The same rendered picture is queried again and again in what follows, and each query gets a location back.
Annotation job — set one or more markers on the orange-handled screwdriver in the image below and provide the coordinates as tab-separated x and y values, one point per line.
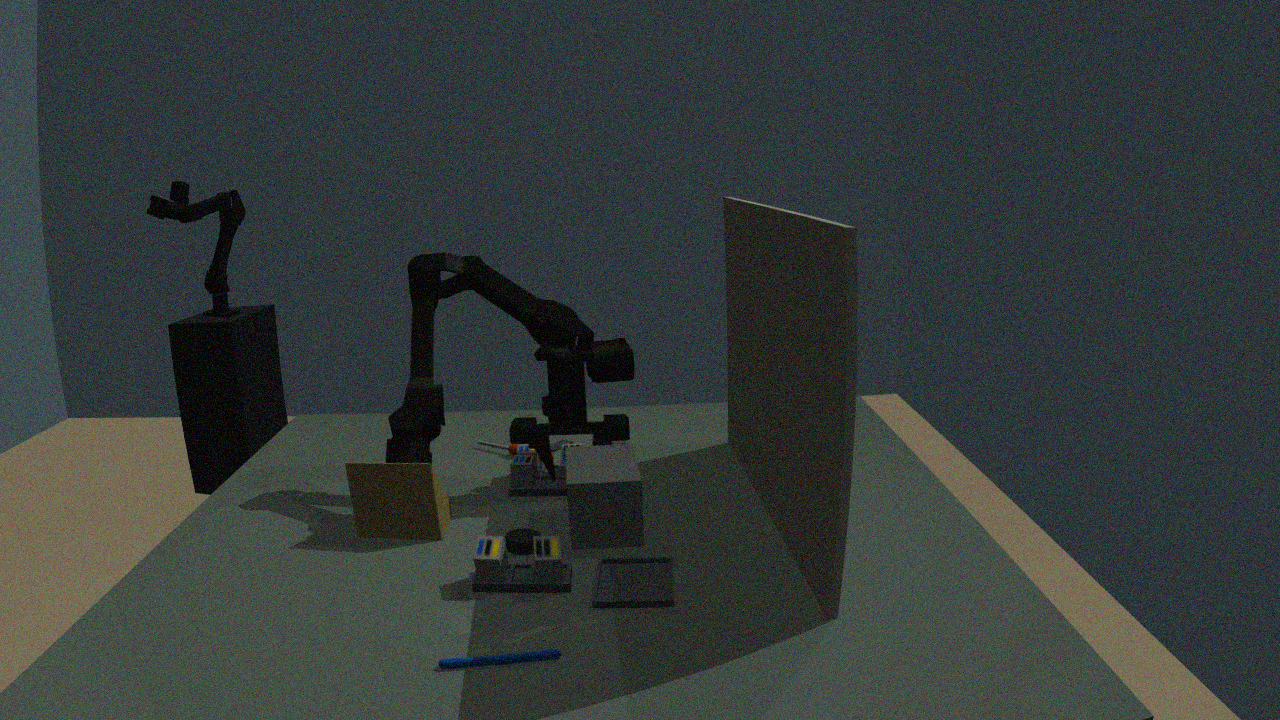
512	449

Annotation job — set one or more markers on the blue rod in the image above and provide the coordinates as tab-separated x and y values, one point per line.
499	659

